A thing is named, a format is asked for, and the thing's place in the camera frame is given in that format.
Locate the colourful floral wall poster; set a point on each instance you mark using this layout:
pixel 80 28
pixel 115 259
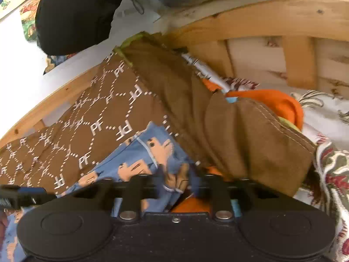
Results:
pixel 28 21

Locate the blue printed pants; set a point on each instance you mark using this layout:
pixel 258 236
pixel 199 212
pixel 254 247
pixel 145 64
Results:
pixel 136 152

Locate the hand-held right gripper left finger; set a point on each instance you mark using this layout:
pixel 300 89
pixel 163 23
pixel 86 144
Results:
pixel 131 188

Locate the black jacket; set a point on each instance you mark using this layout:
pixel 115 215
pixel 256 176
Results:
pixel 73 19

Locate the wooden bed frame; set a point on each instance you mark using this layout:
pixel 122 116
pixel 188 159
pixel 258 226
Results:
pixel 272 13

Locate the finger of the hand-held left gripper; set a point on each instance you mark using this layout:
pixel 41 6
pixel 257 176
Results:
pixel 30 195

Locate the white floral bed sheet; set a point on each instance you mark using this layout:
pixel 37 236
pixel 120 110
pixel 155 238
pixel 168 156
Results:
pixel 332 169

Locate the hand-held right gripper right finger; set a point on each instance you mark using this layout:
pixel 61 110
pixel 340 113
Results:
pixel 222 191

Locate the brown printed blanket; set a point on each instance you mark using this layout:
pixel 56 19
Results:
pixel 190 109

